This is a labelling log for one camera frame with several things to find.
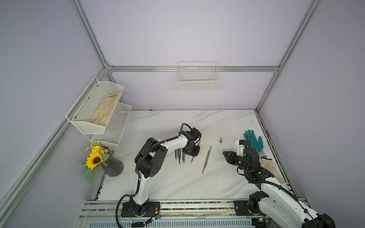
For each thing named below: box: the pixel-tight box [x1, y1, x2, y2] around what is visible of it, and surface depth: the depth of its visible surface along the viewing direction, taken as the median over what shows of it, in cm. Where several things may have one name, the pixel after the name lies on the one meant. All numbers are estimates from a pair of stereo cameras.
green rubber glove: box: [243, 129, 264, 153], surface depth 103 cm
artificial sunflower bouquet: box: [81, 140, 110, 187], surface depth 67 cm
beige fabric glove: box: [261, 159, 285, 184], surface depth 90 cm
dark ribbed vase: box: [100, 155, 125, 178], surface depth 83 cm
